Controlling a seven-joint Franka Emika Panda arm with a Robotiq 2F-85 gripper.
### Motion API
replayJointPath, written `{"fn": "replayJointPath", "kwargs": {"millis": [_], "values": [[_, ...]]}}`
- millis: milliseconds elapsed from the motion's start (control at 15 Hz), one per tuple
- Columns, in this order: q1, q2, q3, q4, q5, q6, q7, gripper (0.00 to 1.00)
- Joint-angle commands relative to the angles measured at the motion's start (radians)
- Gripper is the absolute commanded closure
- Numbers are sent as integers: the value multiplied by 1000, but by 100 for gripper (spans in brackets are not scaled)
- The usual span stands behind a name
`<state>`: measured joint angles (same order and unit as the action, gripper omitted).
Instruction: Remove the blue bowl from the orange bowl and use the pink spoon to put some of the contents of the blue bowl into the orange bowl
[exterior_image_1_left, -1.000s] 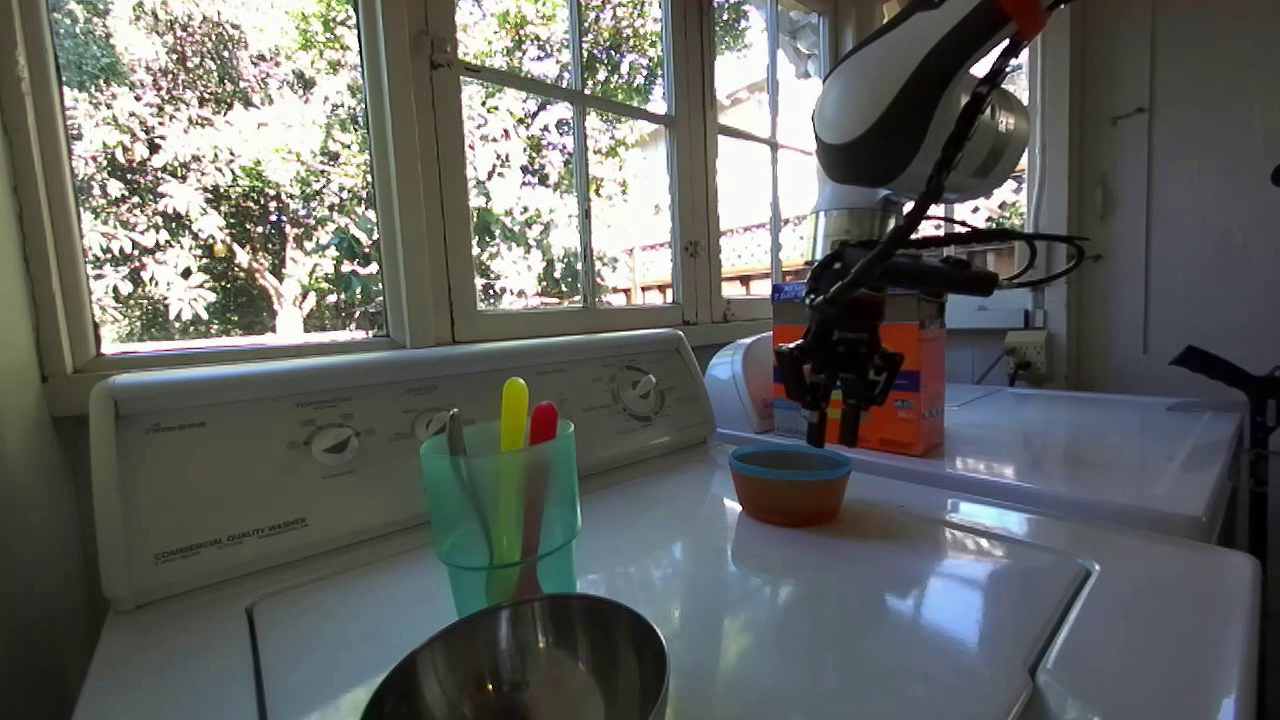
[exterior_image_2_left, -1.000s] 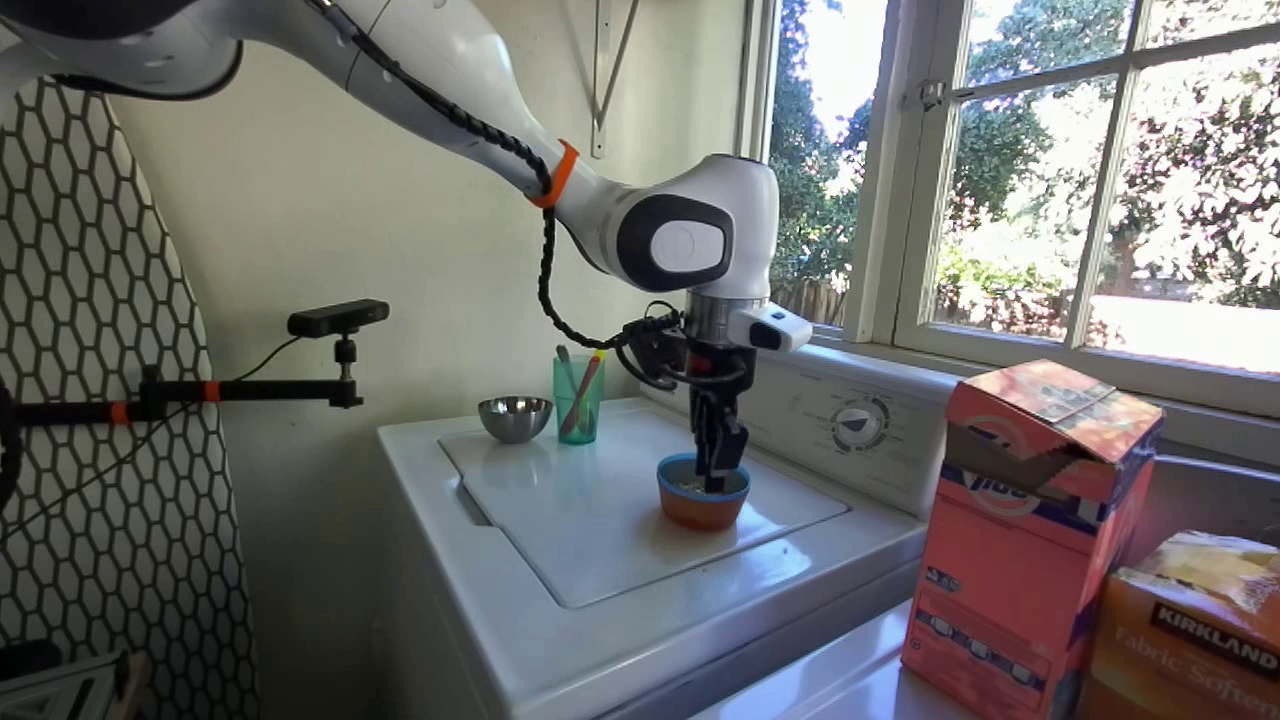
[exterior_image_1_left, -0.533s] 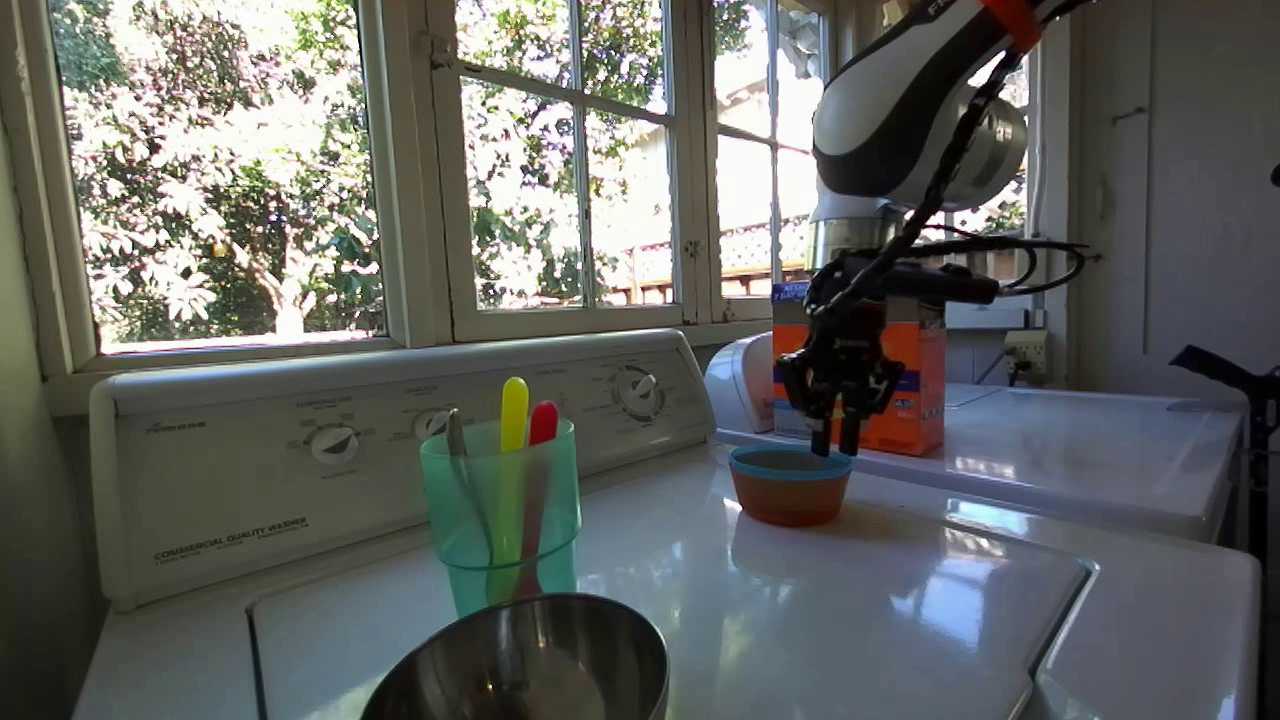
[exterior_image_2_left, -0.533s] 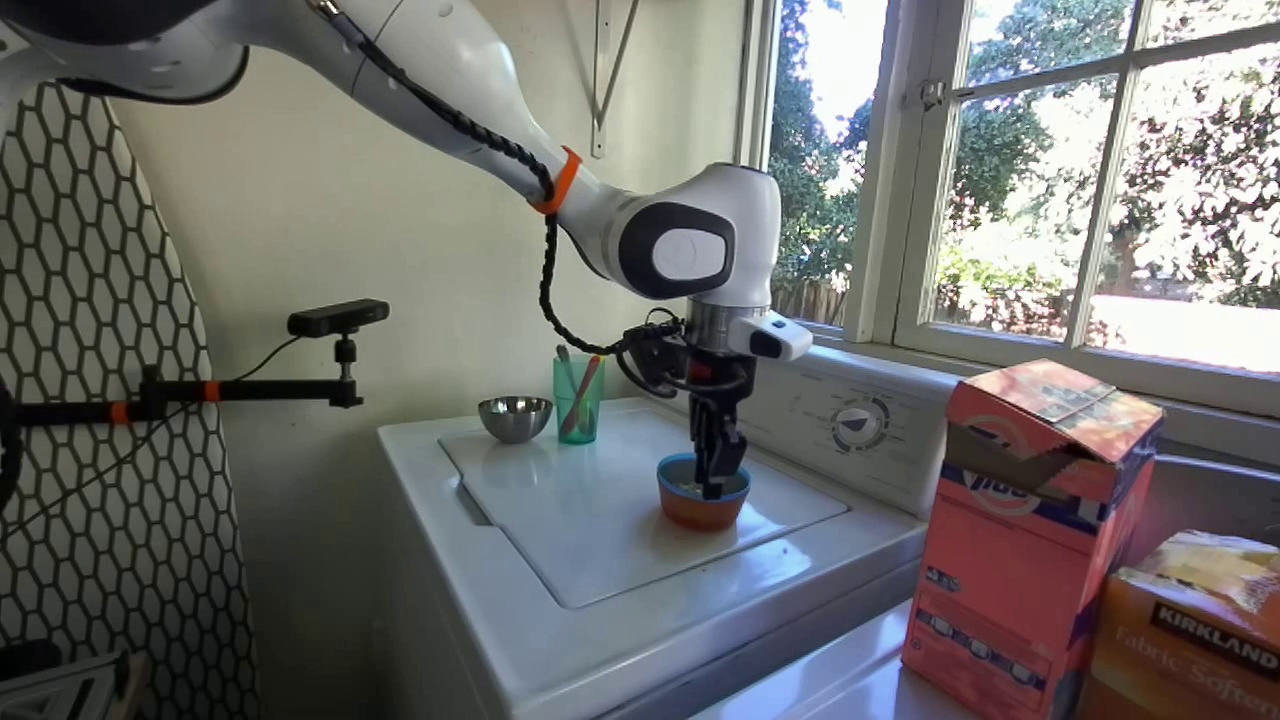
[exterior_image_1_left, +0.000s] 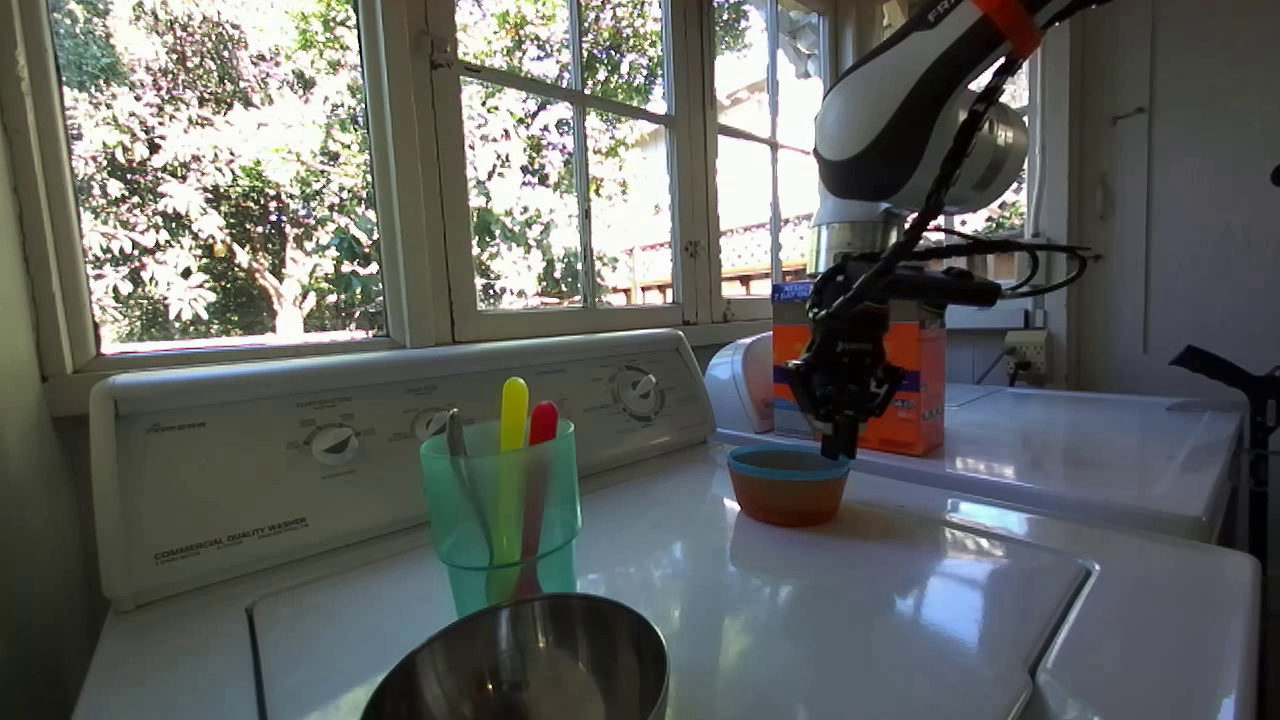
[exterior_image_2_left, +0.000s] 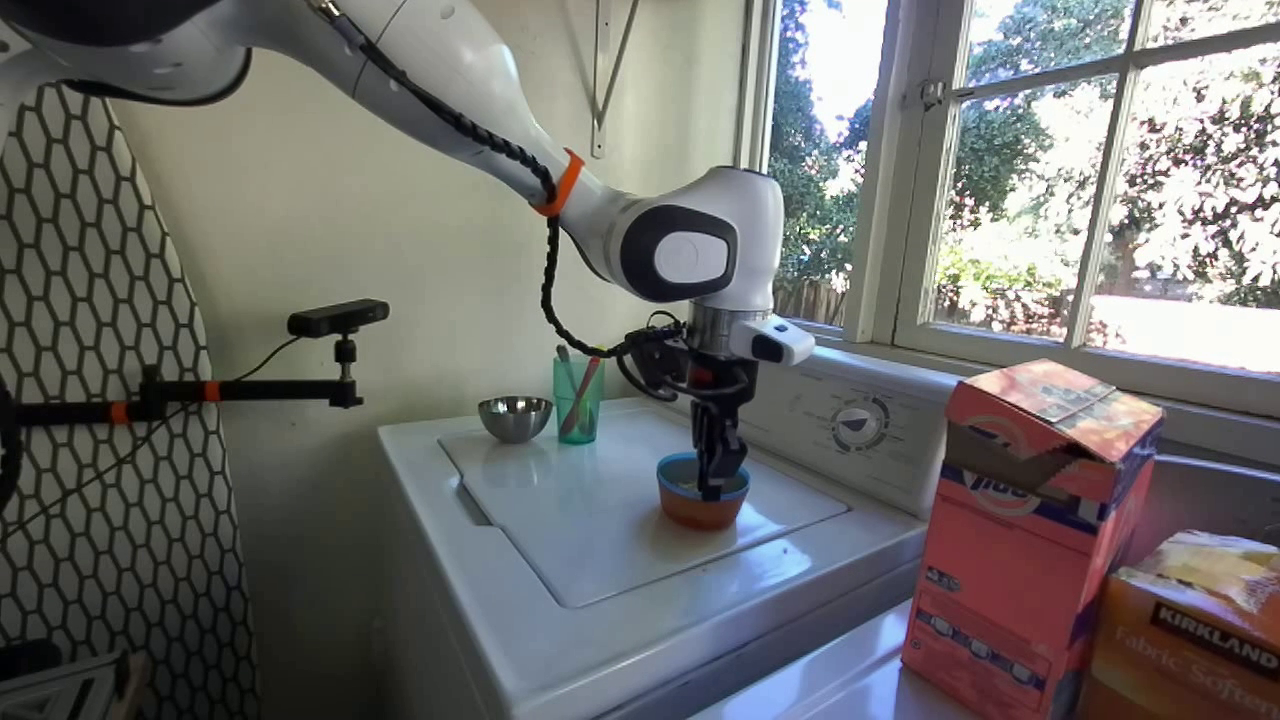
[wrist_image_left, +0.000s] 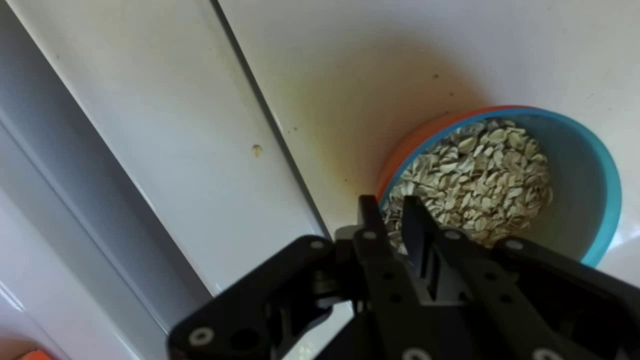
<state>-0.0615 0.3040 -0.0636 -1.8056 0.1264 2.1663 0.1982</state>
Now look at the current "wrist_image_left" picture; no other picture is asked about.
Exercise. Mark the white washing machine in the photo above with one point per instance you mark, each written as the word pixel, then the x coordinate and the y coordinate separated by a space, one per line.
pixel 167 100

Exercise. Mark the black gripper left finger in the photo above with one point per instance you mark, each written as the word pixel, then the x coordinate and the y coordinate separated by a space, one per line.
pixel 386 301

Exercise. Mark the blue plastic bowl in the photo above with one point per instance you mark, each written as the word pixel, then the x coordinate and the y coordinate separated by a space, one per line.
pixel 586 181

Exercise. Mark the oat flakes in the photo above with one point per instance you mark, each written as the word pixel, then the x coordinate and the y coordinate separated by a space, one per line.
pixel 486 181

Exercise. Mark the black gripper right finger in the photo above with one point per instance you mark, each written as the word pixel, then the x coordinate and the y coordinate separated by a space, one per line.
pixel 533 292

